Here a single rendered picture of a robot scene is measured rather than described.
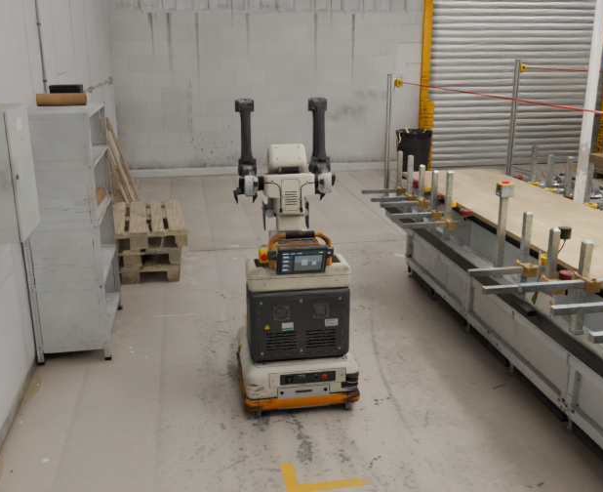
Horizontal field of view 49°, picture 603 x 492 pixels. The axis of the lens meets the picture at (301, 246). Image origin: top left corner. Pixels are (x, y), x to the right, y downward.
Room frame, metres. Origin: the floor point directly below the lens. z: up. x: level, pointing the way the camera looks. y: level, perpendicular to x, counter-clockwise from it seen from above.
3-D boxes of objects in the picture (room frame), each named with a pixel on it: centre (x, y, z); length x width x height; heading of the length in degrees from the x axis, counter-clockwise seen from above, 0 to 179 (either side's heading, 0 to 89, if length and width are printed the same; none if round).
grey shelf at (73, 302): (4.23, 1.51, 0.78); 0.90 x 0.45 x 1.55; 10
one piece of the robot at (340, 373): (3.16, -0.03, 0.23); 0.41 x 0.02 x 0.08; 99
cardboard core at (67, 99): (4.34, 1.54, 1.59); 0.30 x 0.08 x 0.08; 100
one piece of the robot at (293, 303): (3.39, 0.03, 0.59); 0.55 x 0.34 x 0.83; 99
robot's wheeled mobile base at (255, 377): (3.48, 0.04, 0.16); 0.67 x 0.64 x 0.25; 9
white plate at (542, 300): (2.94, -1.13, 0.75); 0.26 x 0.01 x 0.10; 10
